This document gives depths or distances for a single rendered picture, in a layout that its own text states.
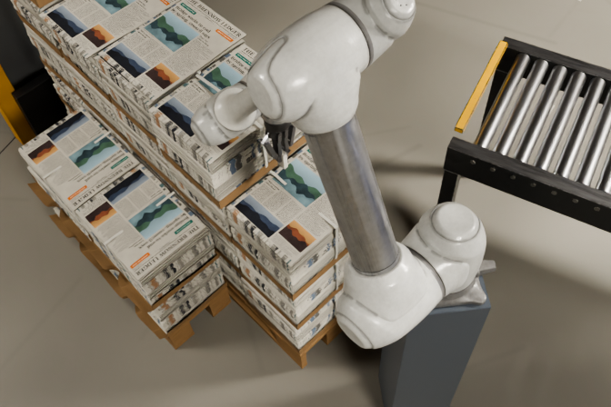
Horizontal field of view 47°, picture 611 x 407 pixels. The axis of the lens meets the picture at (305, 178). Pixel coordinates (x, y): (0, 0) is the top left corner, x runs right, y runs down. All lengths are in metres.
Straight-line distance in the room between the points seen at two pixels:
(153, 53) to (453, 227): 1.12
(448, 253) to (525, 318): 1.39
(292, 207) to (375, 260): 0.70
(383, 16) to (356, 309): 0.62
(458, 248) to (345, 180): 0.37
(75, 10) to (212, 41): 0.48
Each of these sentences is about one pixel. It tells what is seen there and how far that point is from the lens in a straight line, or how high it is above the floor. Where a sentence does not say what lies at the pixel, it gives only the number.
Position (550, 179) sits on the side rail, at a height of 0.80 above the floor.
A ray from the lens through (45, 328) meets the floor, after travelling 3.04.
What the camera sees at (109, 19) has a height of 1.07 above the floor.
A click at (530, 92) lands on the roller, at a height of 0.80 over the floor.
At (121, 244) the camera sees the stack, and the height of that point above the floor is 0.60.
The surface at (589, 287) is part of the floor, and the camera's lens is 3.05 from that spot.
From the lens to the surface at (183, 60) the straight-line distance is 2.19.
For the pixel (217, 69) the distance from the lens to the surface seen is 2.15.
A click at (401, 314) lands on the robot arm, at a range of 1.51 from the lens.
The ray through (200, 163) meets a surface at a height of 1.01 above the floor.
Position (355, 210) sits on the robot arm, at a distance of 1.34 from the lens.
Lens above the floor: 2.60
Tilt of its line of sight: 55 degrees down
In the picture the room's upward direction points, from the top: 4 degrees counter-clockwise
